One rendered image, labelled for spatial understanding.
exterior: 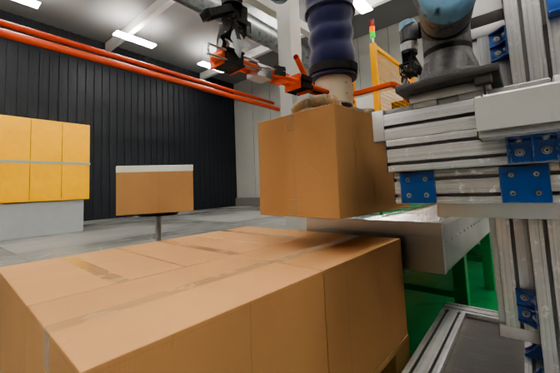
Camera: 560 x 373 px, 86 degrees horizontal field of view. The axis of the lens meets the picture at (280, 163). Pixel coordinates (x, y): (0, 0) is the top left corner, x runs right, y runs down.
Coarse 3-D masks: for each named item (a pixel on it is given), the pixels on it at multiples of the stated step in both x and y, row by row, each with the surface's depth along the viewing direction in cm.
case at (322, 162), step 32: (288, 128) 118; (320, 128) 107; (352, 128) 111; (288, 160) 117; (320, 160) 107; (352, 160) 109; (384, 160) 128; (288, 192) 117; (320, 192) 106; (352, 192) 107; (384, 192) 125
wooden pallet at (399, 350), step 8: (400, 344) 120; (408, 344) 126; (392, 352) 114; (400, 352) 119; (408, 352) 125; (384, 360) 109; (392, 360) 116; (400, 360) 118; (408, 360) 124; (384, 368) 118; (392, 368) 116; (400, 368) 118
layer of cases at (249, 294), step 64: (64, 256) 121; (128, 256) 116; (192, 256) 111; (256, 256) 106; (320, 256) 102; (384, 256) 116; (0, 320) 95; (64, 320) 59; (128, 320) 57; (192, 320) 56; (256, 320) 65; (320, 320) 82; (384, 320) 111
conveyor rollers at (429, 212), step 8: (416, 208) 272; (424, 208) 267; (432, 208) 263; (376, 216) 214; (384, 216) 210; (392, 216) 214; (400, 216) 210; (408, 216) 207; (416, 216) 204; (424, 216) 201; (432, 216) 198; (440, 216) 202
